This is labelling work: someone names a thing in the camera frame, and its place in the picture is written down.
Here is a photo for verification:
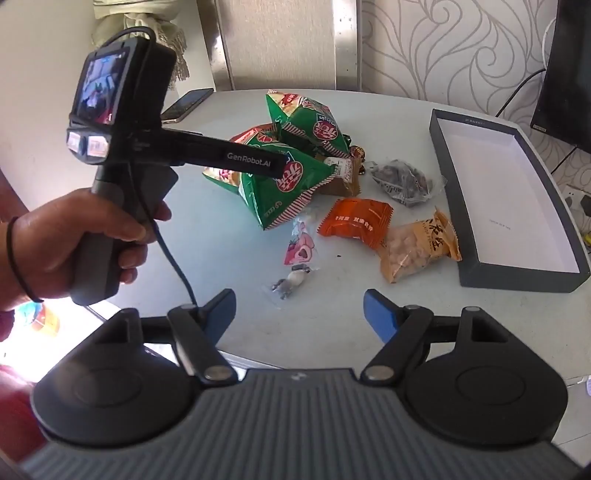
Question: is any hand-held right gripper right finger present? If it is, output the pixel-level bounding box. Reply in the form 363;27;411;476
360;288;509;385

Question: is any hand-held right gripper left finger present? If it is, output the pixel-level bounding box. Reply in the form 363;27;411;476
92;288;239;385

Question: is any yellow peanut bag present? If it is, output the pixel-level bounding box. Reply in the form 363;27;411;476
379;208;462;284

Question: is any orange snack packet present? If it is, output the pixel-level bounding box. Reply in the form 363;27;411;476
318;198;394;250

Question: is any pink heart candy packet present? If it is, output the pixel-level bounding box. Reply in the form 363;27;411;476
283;219;317;267

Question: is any green snack bag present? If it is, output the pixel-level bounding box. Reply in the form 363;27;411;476
202;124;280;195
265;90;354;158
238;144;338;232

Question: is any clear bag of dark snacks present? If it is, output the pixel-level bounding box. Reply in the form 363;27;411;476
368;159;448;208

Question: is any brown snack packet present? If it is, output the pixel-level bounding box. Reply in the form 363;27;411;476
318;157;361;197

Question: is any brown foil candy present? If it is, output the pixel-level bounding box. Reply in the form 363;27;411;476
348;144;369;177

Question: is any grey cardboard box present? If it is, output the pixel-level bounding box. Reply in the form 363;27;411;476
428;108;591;294

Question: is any person's left forearm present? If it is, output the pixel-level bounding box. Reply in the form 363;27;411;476
0;219;38;315

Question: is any person's left hand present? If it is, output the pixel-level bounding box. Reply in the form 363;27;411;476
14;188;172;303

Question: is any smartphone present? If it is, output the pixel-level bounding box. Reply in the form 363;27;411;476
161;88;214;124

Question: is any pale green curtain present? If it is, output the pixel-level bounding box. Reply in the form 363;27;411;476
91;0;190;90

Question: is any colourful plastic object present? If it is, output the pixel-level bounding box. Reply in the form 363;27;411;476
14;302;61;343

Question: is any black wrist band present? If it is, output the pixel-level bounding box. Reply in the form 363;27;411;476
6;215;44;304

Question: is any red cloth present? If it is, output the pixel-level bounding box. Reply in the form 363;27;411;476
0;364;47;462

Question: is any black television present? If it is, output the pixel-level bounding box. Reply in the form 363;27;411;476
530;0;591;153

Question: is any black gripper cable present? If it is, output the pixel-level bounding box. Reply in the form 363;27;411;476
113;25;200;309

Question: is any white wall outlet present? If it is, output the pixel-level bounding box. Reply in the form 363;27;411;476
562;184;591;217

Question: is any black television cable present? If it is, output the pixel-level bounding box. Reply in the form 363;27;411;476
495;68;546;117

